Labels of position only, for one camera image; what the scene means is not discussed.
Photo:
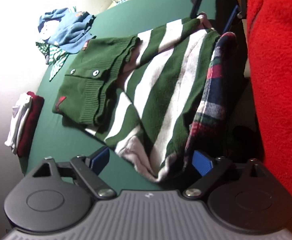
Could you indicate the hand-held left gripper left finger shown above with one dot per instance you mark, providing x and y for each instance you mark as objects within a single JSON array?
[{"x": 100, "y": 158}]

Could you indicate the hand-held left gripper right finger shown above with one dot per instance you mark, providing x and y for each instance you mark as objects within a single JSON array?
[{"x": 202, "y": 162}]

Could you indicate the red plaid shirt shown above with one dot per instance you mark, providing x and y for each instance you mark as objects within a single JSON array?
[{"x": 216, "y": 92}]

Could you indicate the green white striped sweater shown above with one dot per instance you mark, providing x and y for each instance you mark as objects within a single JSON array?
[{"x": 161, "y": 92}]

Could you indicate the white power strip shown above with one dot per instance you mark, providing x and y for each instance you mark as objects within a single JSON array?
[{"x": 121, "y": 1}]

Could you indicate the person's red clothing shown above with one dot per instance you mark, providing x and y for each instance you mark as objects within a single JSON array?
[{"x": 278, "y": 80}]

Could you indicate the dark red folded sweater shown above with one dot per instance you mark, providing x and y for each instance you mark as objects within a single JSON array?
[{"x": 32, "y": 120}]

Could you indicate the white folded garment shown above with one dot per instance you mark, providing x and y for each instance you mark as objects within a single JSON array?
[{"x": 18, "y": 125}]

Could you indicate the green white thin-striped shirt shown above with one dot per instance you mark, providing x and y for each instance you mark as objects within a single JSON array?
[{"x": 55, "y": 65}]

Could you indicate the blue knit bear sweater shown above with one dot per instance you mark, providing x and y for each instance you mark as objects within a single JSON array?
[{"x": 68, "y": 35}]

